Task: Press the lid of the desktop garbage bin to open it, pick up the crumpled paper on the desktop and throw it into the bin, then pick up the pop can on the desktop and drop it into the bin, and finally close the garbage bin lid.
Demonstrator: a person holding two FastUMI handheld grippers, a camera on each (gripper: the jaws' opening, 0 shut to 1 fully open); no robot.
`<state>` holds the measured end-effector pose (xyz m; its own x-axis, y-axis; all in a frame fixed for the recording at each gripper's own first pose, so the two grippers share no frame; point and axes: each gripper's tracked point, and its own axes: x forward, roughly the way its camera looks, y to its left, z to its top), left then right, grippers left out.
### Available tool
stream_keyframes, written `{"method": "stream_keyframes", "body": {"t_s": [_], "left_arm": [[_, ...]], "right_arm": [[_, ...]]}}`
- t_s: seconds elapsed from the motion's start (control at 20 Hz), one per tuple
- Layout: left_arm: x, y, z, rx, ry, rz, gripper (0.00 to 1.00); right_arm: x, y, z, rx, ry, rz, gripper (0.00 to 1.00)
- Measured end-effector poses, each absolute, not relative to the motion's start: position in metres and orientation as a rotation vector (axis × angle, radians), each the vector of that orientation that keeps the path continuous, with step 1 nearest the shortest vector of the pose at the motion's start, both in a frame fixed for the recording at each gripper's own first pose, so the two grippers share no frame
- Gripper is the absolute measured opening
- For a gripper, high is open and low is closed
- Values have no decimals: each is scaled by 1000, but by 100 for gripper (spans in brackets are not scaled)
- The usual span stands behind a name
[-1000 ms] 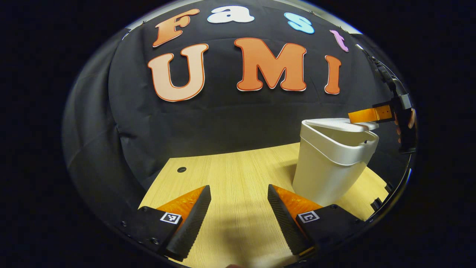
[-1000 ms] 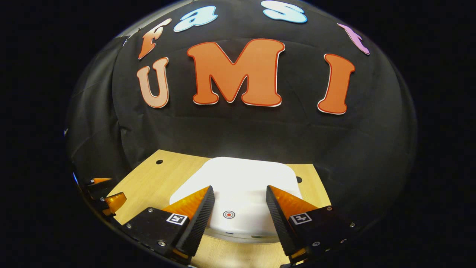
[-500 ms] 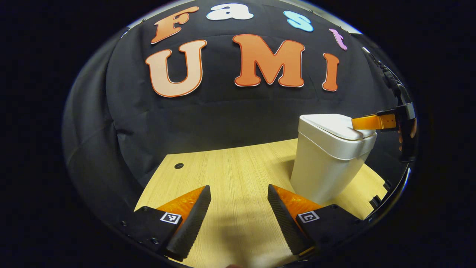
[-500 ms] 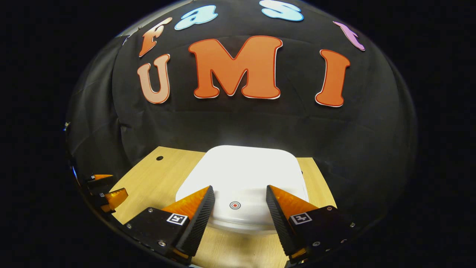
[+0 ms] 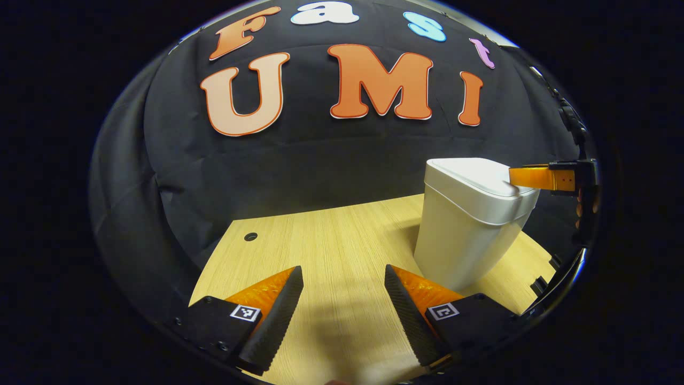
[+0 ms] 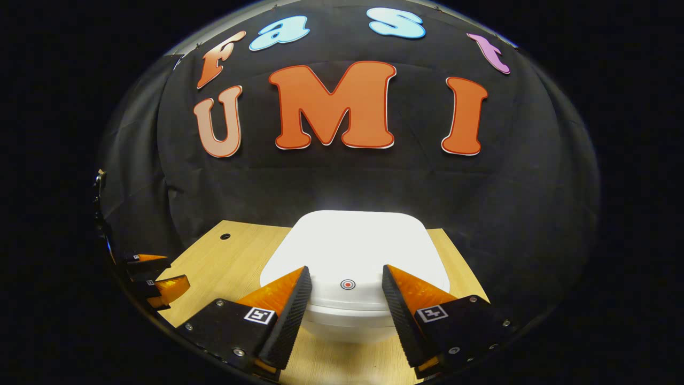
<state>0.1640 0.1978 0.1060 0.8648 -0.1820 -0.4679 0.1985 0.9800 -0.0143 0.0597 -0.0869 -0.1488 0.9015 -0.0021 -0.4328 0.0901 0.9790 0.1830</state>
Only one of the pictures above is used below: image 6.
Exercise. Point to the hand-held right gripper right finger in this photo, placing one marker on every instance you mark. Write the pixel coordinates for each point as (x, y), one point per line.
(409, 326)

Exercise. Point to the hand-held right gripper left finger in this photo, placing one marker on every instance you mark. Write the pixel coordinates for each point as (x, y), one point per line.
(288, 326)

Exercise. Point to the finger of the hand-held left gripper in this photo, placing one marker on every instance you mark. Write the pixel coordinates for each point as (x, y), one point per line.
(149, 266)
(171, 289)

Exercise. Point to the white desktop garbage bin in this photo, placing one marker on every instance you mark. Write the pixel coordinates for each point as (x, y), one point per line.
(352, 240)

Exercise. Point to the wooden desktop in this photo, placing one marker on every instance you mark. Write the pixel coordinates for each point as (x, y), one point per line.
(224, 267)

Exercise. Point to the black backdrop cloth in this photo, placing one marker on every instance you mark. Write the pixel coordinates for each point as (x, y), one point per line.
(347, 182)

